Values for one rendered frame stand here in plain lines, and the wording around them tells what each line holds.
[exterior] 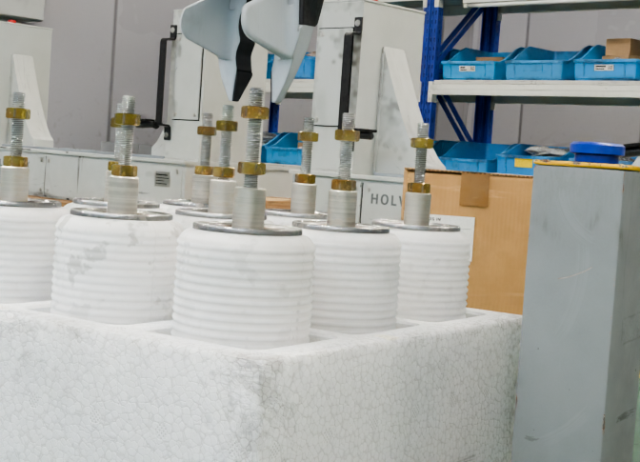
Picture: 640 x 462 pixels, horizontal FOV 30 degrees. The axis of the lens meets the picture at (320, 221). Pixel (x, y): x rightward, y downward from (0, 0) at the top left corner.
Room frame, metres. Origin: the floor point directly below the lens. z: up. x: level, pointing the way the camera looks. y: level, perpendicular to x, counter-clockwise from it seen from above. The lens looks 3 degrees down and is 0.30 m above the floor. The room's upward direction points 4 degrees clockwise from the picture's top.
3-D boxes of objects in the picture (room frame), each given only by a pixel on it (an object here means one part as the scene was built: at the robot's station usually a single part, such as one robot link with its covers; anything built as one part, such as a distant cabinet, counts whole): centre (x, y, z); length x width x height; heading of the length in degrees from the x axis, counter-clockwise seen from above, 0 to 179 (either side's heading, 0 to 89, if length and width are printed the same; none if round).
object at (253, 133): (0.82, 0.05, 0.31); 0.01 x 0.01 x 0.08
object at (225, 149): (0.98, 0.08, 0.31); 0.01 x 0.01 x 0.08
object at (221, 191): (0.98, 0.08, 0.26); 0.02 x 0.02 x 0.03
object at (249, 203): (0.82, 0.05, 0.26); 0.02 x 0.02 x 0.03
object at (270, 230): (0.82, 0.05, 0.25); 0.08 x 0.08 x 0.01
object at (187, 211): (0.98, 0.08, 0.25); 0.08 x 0.08 x 0.01
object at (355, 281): (0.92, -0.02, 0.16); 0.10 x 0.10 x 0.18
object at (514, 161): (6.47, -1.21, 0.36); 0.50 x 0.38 x 0.21; 137
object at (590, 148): (0.89, -0.20, 0.32); 0.04 x 0.04 x 0.02
